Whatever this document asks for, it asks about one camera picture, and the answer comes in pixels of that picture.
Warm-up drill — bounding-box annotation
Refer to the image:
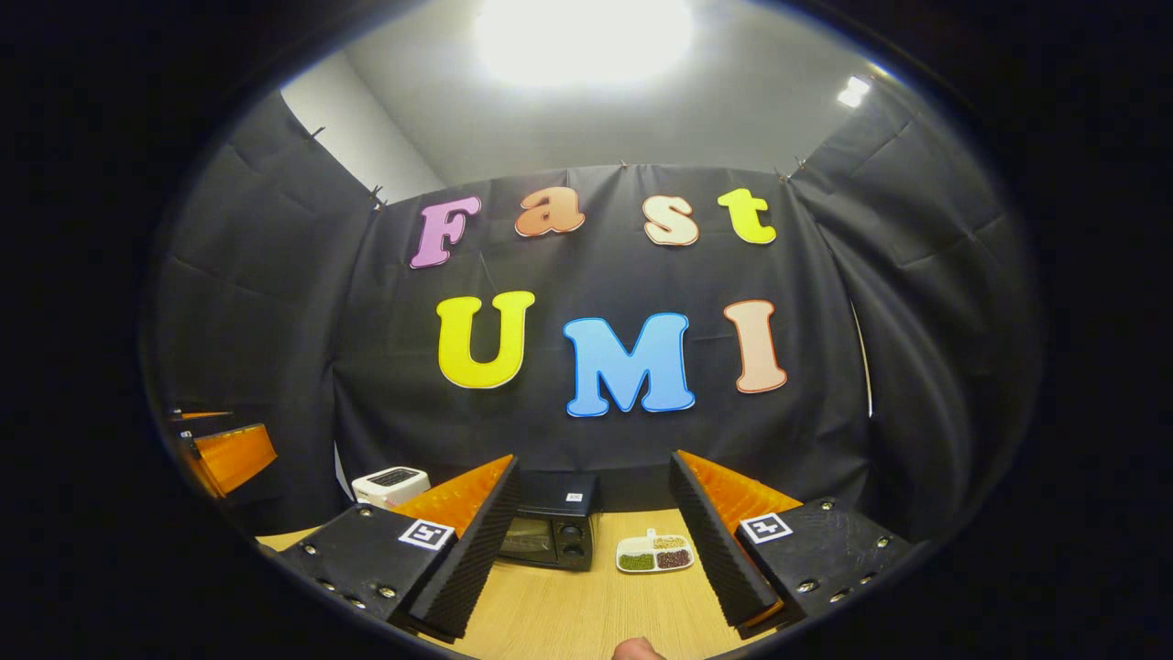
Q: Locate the black electric oven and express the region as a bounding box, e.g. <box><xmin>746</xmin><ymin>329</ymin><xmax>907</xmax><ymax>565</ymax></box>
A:
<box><xmin>499</xmin><ymin>469</ymin><xmax>602</xmax><ymax>573</ymax></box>

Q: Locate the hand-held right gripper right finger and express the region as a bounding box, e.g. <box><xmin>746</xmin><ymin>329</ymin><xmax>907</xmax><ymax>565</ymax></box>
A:
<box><xmin>667</xmin><ymin>449</ymin><xmax>916</xmax><ymax>643</ymax></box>

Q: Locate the white toaster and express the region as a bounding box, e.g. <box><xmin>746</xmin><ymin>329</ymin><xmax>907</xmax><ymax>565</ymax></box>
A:
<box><xmin>351</xmin><ymin>466</ymin><xmax>433</xmax><ymax>511</ymax></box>

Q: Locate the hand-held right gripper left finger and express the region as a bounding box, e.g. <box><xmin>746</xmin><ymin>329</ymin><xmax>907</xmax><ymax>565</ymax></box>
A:
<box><xmin>271</xmin><ymin>454</ymin><xmax>521</xmax><ymax>641</ymax></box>

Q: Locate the large ceiling light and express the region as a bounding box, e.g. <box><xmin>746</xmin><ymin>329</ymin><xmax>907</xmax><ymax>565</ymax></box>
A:
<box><xmin>472</xmin><ymin>0</ymin><xmax>696</xmax><ymax>91</ymax></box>

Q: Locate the white divided dish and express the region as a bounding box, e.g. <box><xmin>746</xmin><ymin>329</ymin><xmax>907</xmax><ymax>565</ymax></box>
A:
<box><xmin>615</xmin><ymin>528</ymin><xmax>696</xmax><ymax>576</ymax></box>

